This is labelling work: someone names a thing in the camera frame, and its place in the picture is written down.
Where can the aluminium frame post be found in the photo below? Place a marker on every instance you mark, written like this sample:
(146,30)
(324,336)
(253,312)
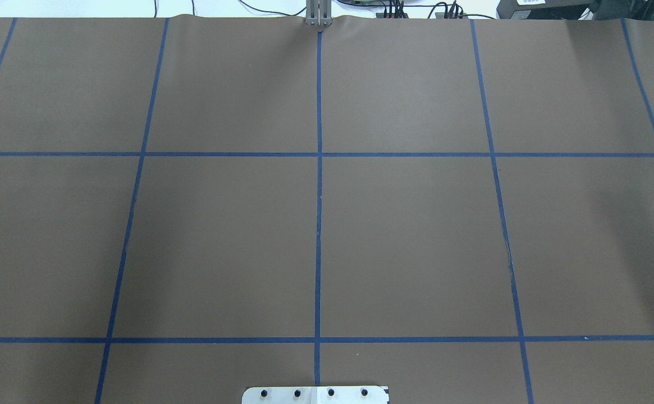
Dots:
(318,13)

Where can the white camera pole base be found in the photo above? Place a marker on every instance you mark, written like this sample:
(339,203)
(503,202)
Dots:
(317,394)

